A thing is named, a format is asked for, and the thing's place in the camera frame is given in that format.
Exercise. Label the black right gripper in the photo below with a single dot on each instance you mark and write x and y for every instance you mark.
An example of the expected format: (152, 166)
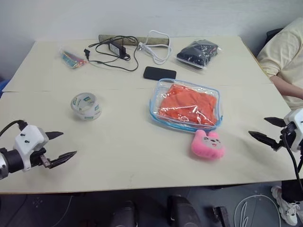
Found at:
(291, 134)

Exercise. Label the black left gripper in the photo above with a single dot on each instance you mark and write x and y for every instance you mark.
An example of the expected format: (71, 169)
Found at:
(38, 158)

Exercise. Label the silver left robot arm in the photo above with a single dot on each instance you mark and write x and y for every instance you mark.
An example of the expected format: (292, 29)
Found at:
(11, 159)

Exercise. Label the person's bare forearm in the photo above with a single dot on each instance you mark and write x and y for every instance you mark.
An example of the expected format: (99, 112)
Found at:
(287, 88)

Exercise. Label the orange cloth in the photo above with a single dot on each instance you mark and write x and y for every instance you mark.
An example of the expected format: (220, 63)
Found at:
(184, 104)

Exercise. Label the clear bag of colourful sticks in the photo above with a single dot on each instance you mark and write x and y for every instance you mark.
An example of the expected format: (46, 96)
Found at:
(72, 58)

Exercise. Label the clear pouch with orange cloth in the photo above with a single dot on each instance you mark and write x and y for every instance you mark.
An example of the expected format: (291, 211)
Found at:
(187, 81)

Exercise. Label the clear zip bag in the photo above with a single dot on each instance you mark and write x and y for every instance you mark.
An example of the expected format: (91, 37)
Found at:
(182, 60)

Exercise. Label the clear tape roll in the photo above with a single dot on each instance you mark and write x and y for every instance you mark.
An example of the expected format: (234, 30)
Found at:
(81, 113)

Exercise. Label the pink plush toy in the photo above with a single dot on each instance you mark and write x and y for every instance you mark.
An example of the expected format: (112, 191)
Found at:
(208, 146)

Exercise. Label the person in pale yellow shirt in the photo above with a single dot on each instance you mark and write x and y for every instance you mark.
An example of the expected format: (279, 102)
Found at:
(284, 54)

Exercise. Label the white sneaker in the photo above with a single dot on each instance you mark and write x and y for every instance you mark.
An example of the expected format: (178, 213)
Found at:
(287, 208)

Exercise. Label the blue crate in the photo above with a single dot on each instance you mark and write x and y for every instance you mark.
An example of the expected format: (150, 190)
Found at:
(3, 85)

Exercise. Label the dark rounded shape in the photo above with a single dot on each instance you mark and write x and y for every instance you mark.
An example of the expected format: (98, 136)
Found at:
(124, 214)
(183, 210)

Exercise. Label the black chair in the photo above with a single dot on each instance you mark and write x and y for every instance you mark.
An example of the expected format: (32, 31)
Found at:
(272, 34)

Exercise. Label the dark brown rectangular block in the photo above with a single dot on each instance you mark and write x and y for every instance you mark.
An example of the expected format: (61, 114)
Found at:
(220, 216)

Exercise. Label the dark folded clothes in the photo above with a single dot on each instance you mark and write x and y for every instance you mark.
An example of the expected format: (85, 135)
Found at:
(198, 53)

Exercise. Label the black smartphone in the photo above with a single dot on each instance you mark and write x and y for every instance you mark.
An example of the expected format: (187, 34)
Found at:
(159, 73)

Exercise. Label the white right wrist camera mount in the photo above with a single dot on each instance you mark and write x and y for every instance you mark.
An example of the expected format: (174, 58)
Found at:
(296, 118)

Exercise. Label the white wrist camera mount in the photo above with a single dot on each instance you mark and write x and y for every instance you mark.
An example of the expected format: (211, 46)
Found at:
(296, 118)
(29, 138)

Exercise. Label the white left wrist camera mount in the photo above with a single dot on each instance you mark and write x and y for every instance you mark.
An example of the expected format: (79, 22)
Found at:
(29, 138)

